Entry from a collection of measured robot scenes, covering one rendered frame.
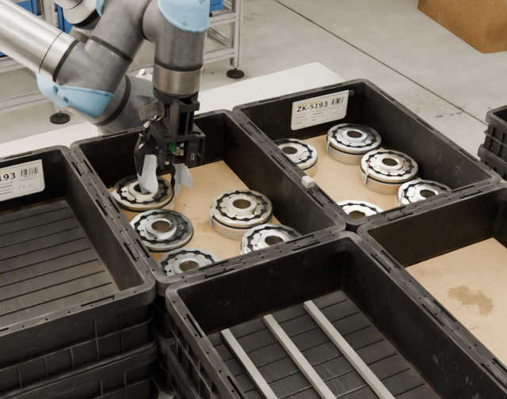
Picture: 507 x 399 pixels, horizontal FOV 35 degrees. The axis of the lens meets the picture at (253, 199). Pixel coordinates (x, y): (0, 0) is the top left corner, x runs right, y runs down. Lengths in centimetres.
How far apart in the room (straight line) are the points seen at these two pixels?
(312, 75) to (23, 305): 115
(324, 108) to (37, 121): 195
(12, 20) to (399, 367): 75
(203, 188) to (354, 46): 269
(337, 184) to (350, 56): 250
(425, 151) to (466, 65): 252
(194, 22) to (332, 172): 44
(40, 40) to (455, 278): 72
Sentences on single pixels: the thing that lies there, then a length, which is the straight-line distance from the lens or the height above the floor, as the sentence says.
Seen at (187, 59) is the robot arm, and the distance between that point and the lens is 122.
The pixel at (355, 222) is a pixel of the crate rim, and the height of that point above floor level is 93.
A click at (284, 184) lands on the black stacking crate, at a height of 91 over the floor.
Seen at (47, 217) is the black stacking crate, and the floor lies 83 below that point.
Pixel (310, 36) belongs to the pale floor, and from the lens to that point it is 411.
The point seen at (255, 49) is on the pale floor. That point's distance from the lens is 394.
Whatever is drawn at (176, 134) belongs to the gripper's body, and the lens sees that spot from 126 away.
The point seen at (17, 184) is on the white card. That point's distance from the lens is 138.
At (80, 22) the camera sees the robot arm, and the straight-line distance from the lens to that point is 151.
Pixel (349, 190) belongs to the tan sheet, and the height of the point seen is 83.
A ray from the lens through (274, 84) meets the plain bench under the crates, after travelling 207.
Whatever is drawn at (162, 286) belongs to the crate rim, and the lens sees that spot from 108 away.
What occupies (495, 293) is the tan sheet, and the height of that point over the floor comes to 83.
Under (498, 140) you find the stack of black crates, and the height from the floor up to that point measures 53.
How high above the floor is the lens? 164
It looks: 35 degrees down
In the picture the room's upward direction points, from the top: 3 degrees clockwise
